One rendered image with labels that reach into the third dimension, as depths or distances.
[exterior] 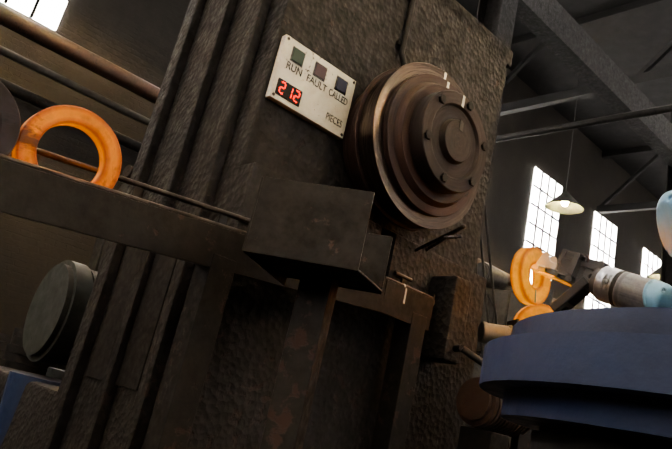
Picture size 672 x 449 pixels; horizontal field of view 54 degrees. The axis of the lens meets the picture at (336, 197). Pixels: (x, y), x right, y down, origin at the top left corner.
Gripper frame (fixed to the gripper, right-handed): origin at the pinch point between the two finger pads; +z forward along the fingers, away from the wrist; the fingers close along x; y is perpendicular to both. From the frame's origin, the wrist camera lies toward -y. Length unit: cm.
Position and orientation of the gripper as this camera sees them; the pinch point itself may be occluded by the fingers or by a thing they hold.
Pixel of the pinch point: (532, 268)
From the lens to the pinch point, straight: 189.0
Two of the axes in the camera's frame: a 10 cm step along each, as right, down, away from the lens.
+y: 4.1, -9.1, 0.9
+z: -5.9, -1.8, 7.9
